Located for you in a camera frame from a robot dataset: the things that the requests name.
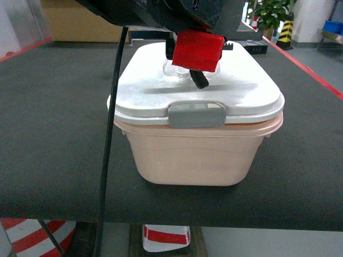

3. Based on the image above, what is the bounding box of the cardboard box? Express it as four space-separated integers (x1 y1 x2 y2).
41 1 122 43

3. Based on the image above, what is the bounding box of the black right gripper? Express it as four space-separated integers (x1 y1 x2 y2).
77 0 244 72

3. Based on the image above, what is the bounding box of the black cable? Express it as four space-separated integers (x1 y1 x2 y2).
93 26 129 257

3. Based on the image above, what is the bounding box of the small blue bin far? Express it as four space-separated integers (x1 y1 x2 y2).
323 20 343 35

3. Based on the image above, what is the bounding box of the small black device box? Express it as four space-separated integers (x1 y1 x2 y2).
240 40 268 55

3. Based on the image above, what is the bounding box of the black mat on table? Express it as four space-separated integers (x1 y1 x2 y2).
1 41 342 231

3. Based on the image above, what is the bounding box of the yellow black traffic cone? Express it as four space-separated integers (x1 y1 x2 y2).
276 12 294 51

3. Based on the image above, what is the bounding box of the green potted plant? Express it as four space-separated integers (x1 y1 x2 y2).
247 0 297 40

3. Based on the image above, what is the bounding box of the pink plastic storage box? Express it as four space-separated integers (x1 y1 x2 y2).
115 114 284 186

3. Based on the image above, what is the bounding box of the red white traffic cone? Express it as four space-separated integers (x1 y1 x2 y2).
128 224 207 256

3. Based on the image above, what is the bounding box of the white box lid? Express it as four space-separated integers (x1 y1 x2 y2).
115 42 285 125

